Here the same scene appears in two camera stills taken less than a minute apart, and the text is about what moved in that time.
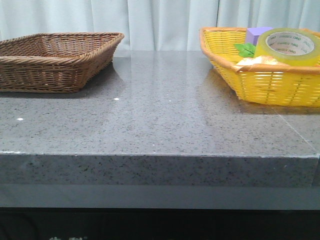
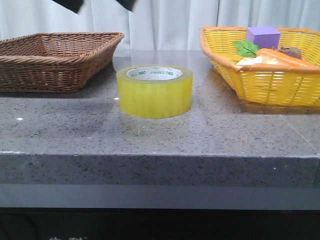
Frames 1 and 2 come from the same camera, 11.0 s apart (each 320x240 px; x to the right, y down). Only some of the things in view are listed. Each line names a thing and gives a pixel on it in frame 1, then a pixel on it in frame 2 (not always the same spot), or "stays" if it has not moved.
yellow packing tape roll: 292,46 to 154,91
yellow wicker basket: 276,84 stays
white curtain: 153,25 stays
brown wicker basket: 55,62 stays
